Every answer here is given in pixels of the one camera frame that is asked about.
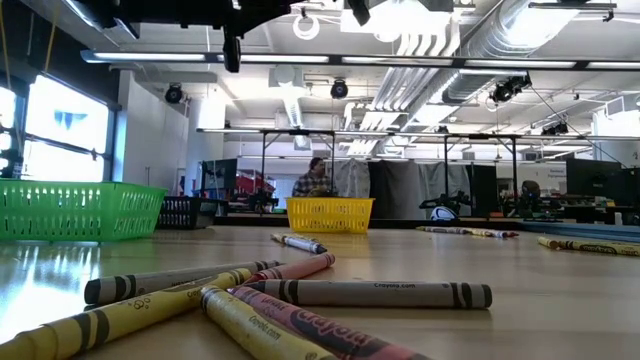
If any black overhead camera rig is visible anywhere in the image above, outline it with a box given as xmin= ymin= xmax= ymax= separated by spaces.
xmin=488 ymin=73 xmax=533 ymax=105
xmin=539 ymin=121 xmax=571 ymax=137

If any black and white ball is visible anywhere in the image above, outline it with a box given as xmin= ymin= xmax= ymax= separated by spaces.
xmin=429 ymin=205 xmax=459 ymax=222

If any black ceiling lamp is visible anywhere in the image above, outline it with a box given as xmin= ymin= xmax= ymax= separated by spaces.
xmin=329 ymin=78 xmax=350 ymax=100
xmin=163 ymin=83 xmax=184 ymax=105

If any beam with light strips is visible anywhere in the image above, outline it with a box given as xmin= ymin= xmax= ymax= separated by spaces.
xmin=79 ymin=48 xmax=640 ymax=72

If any black monitor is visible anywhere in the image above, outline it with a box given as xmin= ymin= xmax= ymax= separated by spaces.
xmin=201 ymin=158 xmax=239 ymax=200
xmin=565 ymin=157 xmax=624 ymax=200

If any white cable coil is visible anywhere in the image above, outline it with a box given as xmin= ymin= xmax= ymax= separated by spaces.
xmin=291 ymin=13 xmax=322 ymax=42

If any grey crayon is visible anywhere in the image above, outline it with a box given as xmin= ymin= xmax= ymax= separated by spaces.
xmin=416 ymin=225 xmax=472 ymax=236
xmin=281 ymin=235 xmax=329 ymax=256
xmin=243 ymin=279 xmax=494 ymax=311
xmin=83 ymin=259 xmax=285 ymax=307

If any bright window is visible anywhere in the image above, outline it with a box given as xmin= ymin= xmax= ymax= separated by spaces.
xmin=0 ymin=74 xmax=114 ymax=184

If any silver ventilation duct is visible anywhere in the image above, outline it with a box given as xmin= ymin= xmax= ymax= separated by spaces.
xmin=442 ymin=0 xmax=584 ymax=104

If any person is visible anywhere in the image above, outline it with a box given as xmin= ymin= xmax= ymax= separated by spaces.
xmin=291 ymin=156 xmax=335 ymax=199

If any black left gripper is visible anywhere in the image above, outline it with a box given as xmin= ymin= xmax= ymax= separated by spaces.
xmin=194 ymin=0 xmax=292 ymax=74

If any black curtain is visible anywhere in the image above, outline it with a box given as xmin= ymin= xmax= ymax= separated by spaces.
xmin=368 ymin=159 xmax=422 ymax=220
xmin=467 ymin=163 xmax=500 ymax=219

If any red cabinet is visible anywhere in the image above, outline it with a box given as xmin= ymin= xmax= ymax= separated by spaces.
xmin=235 ymin=173 xmax=277 ymax=196

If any green plastic basket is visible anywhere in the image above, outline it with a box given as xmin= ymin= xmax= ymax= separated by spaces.
xmin=0 ymin=178 xmax=169 ymax=244

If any yellow plastic basket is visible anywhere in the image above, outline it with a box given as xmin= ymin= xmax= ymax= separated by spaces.
xmin=284 ymin=196 xmax=376 ymax=235

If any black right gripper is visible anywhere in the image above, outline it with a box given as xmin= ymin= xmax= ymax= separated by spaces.
xmin=347 ymin=0 xmax=372 ymax=27

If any grey curtain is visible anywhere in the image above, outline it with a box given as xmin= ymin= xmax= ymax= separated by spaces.
xmin=419 ymin=162 xmax=471 ymax=201
xmin=332 ymin=158 xmax=372 ymax=199

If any black plastic basket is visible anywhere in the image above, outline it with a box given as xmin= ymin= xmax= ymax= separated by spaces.
xmin=157 ymin=195 xmax=230 ymax=231

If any distant black workstation frame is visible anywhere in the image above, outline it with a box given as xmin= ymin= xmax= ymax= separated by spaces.
xmin=197 ymin=128 xmax=524 ymax=221

